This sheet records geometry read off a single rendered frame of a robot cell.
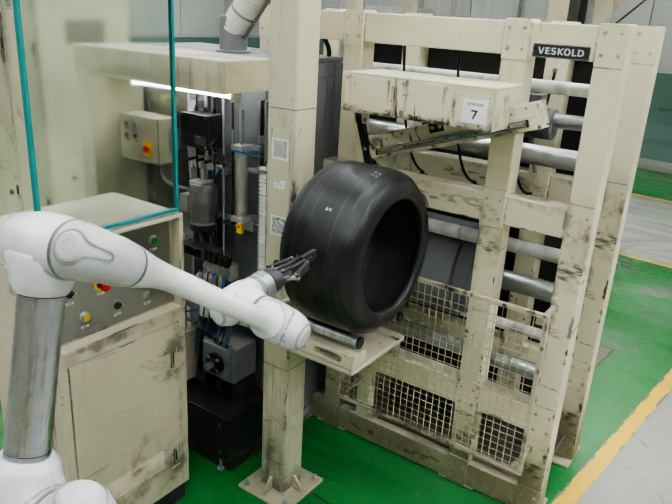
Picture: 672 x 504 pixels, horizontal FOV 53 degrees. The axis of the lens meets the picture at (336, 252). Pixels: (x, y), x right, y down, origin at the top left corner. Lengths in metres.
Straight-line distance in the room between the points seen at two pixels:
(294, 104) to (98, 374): 1.15
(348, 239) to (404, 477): 1.45
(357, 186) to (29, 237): 1.08
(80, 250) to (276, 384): 1.54
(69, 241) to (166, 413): 1.47
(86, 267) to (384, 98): 1.40
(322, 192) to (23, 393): 1.11
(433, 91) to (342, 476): 1.77
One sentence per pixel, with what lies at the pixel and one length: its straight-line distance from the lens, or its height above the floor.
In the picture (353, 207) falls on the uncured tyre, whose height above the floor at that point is 1.40.
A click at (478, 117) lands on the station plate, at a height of 1.68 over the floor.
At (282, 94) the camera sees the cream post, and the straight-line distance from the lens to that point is 2.41.
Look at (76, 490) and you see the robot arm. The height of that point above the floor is 1.00.
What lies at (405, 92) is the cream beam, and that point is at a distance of 2.42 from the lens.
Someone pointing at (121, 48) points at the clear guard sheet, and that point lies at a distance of 2.29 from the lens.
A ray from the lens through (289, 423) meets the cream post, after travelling 2.88.
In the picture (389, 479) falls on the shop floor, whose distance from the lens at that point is 3.21.
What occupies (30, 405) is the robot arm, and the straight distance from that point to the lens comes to 1.64.
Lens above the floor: 1.99
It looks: 20 degrees down
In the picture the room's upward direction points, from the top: 3 degrees clockwise
